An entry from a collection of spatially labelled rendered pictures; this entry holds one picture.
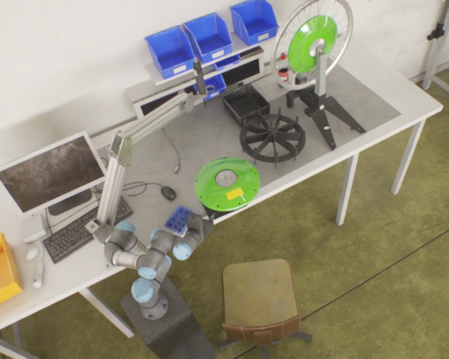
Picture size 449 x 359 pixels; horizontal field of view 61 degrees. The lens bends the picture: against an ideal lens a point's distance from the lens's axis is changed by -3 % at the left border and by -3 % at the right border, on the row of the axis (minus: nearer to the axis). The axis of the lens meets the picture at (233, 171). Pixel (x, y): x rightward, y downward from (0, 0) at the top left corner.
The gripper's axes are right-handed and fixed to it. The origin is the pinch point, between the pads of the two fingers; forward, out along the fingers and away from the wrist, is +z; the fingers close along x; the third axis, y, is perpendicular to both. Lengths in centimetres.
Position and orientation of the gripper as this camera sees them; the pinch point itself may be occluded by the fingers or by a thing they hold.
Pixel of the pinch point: (210, 212)
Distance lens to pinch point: 167.7
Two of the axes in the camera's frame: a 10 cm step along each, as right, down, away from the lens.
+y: -0.7, 9.5, 3.0
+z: 2.7, -2.7, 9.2
